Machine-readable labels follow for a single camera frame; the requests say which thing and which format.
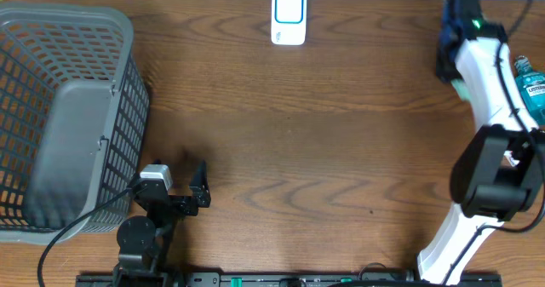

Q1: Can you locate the teal Listerine mouthwash bottle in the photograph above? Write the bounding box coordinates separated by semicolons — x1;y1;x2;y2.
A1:
514;55;544;126

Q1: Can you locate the white barcode scanner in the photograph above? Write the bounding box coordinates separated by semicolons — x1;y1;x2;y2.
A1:
271;0;307;46

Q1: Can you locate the grey plastic mesh basket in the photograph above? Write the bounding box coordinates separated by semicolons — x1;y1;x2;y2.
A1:
1;2;150;245

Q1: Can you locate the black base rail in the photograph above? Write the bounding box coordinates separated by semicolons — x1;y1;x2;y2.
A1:
76;271;503;287

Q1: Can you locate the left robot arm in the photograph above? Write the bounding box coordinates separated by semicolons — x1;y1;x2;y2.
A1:
112;161;211;286

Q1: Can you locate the mint green wipes pack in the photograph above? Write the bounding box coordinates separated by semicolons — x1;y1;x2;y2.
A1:
450;79;471;102

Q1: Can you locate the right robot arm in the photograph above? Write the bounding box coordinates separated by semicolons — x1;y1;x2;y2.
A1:
416;0;544;286

